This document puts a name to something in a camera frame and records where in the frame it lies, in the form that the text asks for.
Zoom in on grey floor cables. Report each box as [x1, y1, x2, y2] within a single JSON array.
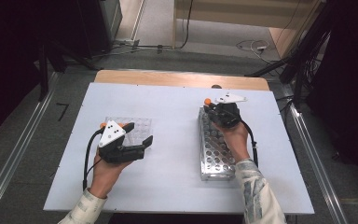
[[92, 38, 175, 59]]

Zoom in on black cabinet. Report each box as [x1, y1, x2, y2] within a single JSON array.
[[74, 0, 123, 59]]

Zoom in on bundle of black cables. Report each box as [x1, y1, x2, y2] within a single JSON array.
[[301, 31, 324, 91]]

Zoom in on right hand-held gripper black cable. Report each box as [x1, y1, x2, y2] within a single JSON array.
[[241, 120, 259, 167]]

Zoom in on hanging black cable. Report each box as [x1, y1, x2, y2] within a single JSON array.
[[180, 0, 194, 50]]

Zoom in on person's left hand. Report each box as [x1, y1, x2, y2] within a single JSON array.
[[89, 155, 134, 200]]

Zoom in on beige wooden furniture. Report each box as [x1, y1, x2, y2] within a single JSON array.
[[172, 0, 324, 59]]

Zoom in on white coiled cable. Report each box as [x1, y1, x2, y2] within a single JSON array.
[[236, 39, 271, 63]]

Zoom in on metal test tube rack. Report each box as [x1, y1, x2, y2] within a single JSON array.
[[198, 106, 241, 181]]

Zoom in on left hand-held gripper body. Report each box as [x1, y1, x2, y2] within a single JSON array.
[[97, 120, 146, 165]]

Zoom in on black metal stand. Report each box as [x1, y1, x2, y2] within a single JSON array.
[[245, 0, 334, 110], [36, 40, 102, 102]]

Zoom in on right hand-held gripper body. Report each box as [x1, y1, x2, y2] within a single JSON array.
[[213, 92, 248, 129]]

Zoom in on aluminium rail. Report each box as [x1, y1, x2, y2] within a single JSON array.
[[0, 72, 60, 224], [287, 102, 349, 224]]

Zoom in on hand-held gripper black cable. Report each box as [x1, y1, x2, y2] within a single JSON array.
[[82, 129, 103, 191], [241, 120, 259, 167]]

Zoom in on person's right hand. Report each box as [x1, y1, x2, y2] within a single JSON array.
[[213, 120, 251, 164]]

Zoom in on white board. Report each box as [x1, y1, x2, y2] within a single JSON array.
[[43, 82, 315, 216]]

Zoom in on clear plastic well plate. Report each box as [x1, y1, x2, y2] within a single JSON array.
[[103, 116, 154, 150]]

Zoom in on left hand-held gripper black cable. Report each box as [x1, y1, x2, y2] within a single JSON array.
[[82, 129, 103, 191]]

